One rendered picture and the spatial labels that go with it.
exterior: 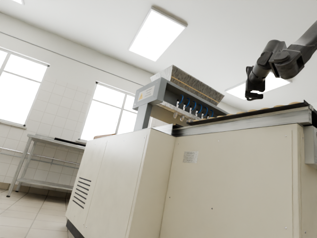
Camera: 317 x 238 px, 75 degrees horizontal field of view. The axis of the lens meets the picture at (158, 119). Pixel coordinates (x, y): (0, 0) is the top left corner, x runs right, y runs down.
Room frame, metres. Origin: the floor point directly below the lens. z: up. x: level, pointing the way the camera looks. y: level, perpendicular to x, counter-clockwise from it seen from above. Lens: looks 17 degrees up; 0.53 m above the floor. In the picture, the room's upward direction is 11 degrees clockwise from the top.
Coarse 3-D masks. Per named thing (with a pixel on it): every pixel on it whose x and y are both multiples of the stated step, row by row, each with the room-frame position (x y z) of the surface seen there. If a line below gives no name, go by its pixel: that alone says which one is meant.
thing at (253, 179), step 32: (256, 128) 0.82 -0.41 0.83; (288, 128) 0.71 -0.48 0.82; (192, 160) 1.11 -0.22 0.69; (224, 160) 0.94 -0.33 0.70; (256, 160) 0.81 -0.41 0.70; (288, 160) 0.71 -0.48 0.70; (192, 192) 1.09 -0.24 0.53; (224, 192) 0.93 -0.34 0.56; (256, 192) 0.80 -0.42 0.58; (288, 192) 0.71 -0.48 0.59; (192, 224) 1.06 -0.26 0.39; (224, 224) 0.92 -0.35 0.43; (256, 224) 0.80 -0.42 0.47; (288, 224) 0.71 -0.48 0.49
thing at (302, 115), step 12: (300, 108) 0.68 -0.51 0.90; (312, 108) 0.67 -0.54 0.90; (228, 120) 0.95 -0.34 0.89; (240, 120) 0.89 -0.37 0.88; (252, 120) 0.84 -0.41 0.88; (264, 120) 0.80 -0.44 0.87; (276, 120) 0.76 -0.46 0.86; (288, 120) 0.72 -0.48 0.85; (300, 120) 0.68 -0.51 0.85; (180, 132) 1.25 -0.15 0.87; (192, 132) 1.16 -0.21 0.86; (204, 132) 1.08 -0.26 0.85
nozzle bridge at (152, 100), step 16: (160, 80) 1.17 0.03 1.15; (144, 96) 1.31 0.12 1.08; (160, 96) 1.18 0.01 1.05; (176, 96) 1.35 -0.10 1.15; (192, 96) 1.32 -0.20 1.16; (144, 112) 1.27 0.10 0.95; (160, 112) 1.39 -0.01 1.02; (192, 112) 1.44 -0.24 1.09; (208, 112) 1.53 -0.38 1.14; (224, 112) 1.50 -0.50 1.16; (144, 128) 1.26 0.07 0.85
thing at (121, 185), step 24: (96, 144) 1.94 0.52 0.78; (120, 144) 1.48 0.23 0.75; (144, 144) 1.19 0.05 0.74; (168, 144) 1.25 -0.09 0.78; (96, 168) 1.79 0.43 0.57; (120, 168) 1.40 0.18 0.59; (144, 168) 1.18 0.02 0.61; (168, 168) 1.26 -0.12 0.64; (72, 192) 2.23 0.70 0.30; (96, 192) 1.67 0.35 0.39; (120, 192) 1.33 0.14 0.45; (144, 192) 1.19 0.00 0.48; (72, 216) 2.03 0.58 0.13; (96, 216) 1.57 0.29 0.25; (120, 216) 1.27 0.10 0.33; (144, 216) 1.21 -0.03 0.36
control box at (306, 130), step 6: (306, 126) 0.70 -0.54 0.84; (312, 126) 0.69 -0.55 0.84; (306, 132) 0.70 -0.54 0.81; (312, 132) 0.69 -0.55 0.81; (306, 138) 0.70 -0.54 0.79; (312, 138) 0.69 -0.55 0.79; (306, 144) 0.70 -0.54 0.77; (312, 144) 0.69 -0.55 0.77; (306, 150) 0.70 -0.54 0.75; (312, 150) 0.69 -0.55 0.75; (306, 156) 0.70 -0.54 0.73; (312, 156) 0.69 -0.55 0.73; (306, 162) 0.71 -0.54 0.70; (312, 162) 0.69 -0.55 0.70
